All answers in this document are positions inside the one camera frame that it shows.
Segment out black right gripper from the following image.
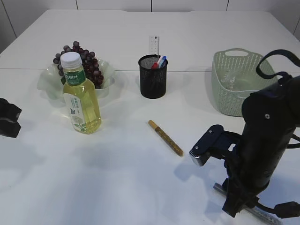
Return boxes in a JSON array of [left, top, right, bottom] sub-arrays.
[[222, 90, 298, 218]]

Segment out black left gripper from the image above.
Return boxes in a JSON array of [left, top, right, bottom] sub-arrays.
[[0, 98, 22, 138]]

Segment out silver glitter pen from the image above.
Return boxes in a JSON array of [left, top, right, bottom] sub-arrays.
[[213, 183, 283, 225]]

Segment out gold glitter pen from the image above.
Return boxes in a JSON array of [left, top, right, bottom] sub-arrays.
[[148, 120, 184, 157]]

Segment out yellow tea bottle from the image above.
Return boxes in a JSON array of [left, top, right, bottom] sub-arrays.
[[60, 52, 102, 134]]

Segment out purple artificial grape bunch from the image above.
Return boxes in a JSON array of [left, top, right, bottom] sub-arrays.
[[53, 41, 105, 89]]

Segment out clear plastic sheet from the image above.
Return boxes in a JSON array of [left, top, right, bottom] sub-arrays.
[[221, 71, 237, 91]]

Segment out red glitter pen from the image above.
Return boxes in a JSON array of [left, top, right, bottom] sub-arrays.
[[151, 62, 159, 70]]

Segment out blue scissors with cover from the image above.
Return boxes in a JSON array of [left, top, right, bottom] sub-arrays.
[[159, 56, 167, 68]]

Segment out pink purple scissors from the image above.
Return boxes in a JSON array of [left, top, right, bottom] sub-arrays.
[[157, 56, 163, 68]]

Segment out clear plastic ruler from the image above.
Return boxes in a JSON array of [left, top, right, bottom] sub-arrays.
[[149, 36, 159, 55]]

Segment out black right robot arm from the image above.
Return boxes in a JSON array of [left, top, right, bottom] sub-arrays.
[[223, 77, 300, 218]]

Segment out pale green wavy plate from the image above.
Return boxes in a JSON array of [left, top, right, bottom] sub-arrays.
[[37, 59, 115, 103]]

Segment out green woven plastic basket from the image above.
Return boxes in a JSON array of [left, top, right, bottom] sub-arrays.
[[211, 48, 278, 117]]

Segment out black mesh pen holder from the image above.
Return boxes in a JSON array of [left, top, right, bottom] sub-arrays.
[[138, 54, 168, 99]]

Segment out silver blue right wrist camera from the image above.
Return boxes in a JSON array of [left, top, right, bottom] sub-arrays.
[[189, 124, 241, 166]]

